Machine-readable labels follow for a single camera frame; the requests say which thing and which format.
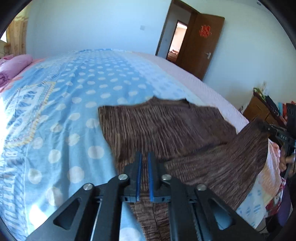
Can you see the dark purple cloth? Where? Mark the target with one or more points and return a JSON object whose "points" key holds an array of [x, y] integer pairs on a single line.
{"points": [[285, 208]]}

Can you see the white wall switch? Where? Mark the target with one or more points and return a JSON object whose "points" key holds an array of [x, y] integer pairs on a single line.
{"points": [[143, 27]]}

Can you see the pink folded blanket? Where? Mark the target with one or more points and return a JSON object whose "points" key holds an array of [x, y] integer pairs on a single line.
{"points": [[16, 64]]}

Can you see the green cloth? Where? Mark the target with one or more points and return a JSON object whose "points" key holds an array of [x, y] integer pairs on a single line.
{"points": [[259, 92]]}

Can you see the brown sun-embroidered sweater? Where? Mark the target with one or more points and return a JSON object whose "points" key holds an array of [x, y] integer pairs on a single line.
{"points": [[161, 127]]}

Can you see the yellow patterned curtain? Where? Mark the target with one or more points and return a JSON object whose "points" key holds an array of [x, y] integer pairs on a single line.
{"points": [[17, 37]]}

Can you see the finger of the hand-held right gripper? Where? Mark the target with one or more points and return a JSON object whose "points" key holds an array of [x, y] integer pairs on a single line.
{"points": [[268, 128]]}

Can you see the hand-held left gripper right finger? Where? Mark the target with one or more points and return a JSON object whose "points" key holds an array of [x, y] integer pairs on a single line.
{"points": [[150, 178]]}

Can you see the person's right hand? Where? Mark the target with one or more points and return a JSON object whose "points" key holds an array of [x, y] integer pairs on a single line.
{"points": [[284, 160]]}

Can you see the brown wooden door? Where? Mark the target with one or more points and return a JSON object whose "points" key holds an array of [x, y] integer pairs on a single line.
{"points": [[196, 53]]}

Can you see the brown door frame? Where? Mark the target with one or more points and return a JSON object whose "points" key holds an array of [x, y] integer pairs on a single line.
{"points": [[165, 25]]}

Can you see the red paper door decoration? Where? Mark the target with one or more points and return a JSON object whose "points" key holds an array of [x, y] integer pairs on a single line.
{"points": [[204, 31]]}

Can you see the blue pink polka dot quilt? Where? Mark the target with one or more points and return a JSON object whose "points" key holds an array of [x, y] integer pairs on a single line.
{"points": [[92, 76]]}

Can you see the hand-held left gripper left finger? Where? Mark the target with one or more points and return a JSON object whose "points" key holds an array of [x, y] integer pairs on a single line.
{"points": [[138, 176]]}

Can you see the black cloth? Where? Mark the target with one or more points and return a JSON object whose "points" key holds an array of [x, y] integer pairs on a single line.
{"points": [[271, 102]]}

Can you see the wooden dresser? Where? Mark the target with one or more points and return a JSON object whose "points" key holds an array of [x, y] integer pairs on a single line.
{"points": [[256, 109]]}

